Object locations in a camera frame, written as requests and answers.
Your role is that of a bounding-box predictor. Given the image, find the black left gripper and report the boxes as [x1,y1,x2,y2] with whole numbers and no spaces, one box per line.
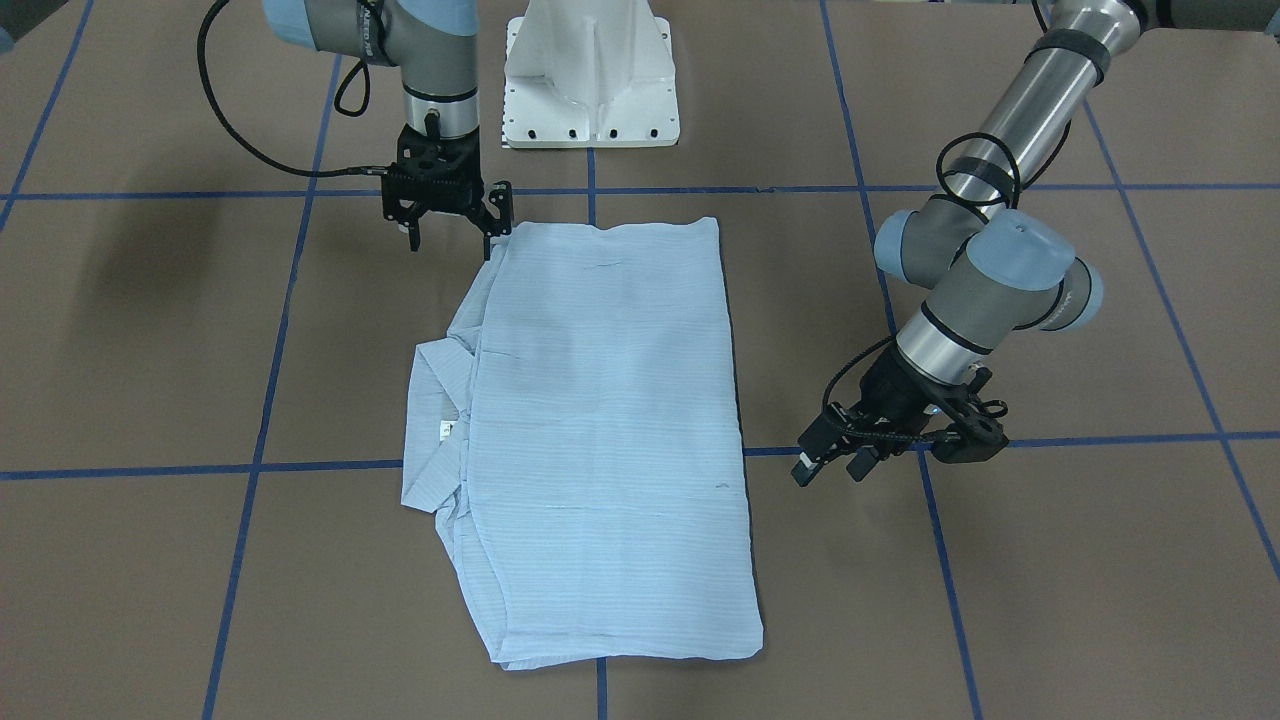
[791,345,941,488]

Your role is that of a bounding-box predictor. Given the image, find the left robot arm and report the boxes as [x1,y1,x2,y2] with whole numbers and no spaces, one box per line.
[792,1,1277,487]

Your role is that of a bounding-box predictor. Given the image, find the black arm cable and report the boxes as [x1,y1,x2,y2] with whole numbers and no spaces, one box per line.
[196,0,401,179]
[934,129,1023,211]

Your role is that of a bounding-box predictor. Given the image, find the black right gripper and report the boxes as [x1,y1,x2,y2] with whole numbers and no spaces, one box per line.
[383,165,515,263]

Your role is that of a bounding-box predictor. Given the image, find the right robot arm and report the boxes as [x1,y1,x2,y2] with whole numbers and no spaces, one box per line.
[262,1,513,251]

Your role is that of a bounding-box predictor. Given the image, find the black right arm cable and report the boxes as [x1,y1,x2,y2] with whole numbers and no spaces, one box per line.
[196,0,401,179]

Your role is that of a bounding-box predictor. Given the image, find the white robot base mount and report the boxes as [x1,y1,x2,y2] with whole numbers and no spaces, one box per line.
[500,1,681,149]

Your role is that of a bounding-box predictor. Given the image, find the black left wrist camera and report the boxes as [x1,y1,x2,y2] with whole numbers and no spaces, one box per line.
[924,364,1010,464]

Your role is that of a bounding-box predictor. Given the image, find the light blue striped shirt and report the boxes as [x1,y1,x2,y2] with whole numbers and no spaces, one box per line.
[401,217,764,671]

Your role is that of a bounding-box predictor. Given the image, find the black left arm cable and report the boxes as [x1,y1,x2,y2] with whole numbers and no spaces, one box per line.
[934,129,1023,211]

